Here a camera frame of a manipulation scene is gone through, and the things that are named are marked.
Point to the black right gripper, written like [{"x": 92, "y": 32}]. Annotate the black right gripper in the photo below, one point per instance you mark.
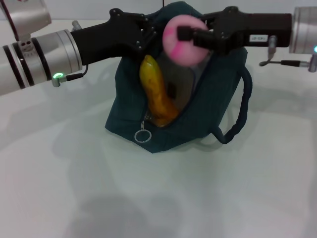
[{"x": 260, "y": 27}]

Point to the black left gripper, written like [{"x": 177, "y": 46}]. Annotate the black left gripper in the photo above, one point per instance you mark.
[{"x": 106, "y": 37}]

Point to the pink toy peach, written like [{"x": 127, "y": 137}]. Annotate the pink toy peach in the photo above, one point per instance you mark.
[{"x": 173, "y": 47}]

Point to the yellow banana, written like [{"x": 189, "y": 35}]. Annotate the yellow banana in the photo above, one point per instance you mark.
[{"x": 156, "y": 86}]

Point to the clear plastic food container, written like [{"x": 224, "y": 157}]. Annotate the clear plastic food container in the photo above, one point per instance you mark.
[{"x": 180, "y": 81}]

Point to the dark teal insulated bag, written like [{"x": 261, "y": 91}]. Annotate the dark teal insulated bag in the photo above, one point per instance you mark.
[{"x": 198, "y": 111}]

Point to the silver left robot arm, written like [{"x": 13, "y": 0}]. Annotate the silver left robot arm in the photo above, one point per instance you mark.
[{"x": 37, "y": 62}]

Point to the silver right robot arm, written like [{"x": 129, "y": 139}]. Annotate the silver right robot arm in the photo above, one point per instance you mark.
[{"x": 304, "y": 27}]

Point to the left gripper silver stub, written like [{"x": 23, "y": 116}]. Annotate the left gripper silver stub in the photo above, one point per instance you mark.
[{"x": 76, "y": 25}]

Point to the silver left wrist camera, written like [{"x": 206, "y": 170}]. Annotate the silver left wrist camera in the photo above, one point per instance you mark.
[{"x": 27, "y": 15}]

